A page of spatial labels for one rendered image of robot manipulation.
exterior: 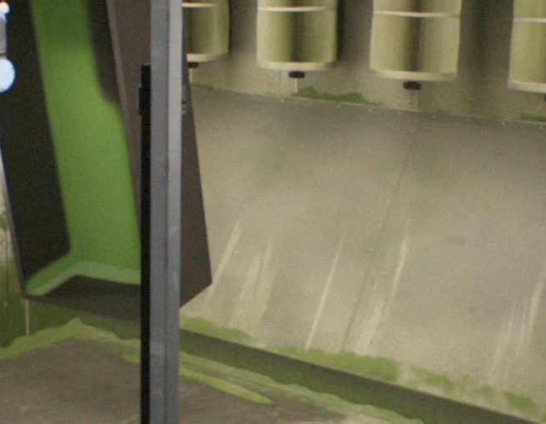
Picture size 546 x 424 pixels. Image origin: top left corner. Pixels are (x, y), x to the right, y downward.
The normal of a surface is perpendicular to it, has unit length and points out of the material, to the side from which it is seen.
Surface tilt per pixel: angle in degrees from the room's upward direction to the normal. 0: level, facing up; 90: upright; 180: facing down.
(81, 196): 102
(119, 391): 0
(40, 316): 90
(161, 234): 90
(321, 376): 91
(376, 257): 57
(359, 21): 90
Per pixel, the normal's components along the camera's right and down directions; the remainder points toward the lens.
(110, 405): 0.03, -0.98
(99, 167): -0.49, 0.37
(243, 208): -0.48, -0.40
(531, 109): -0.58, 0.15
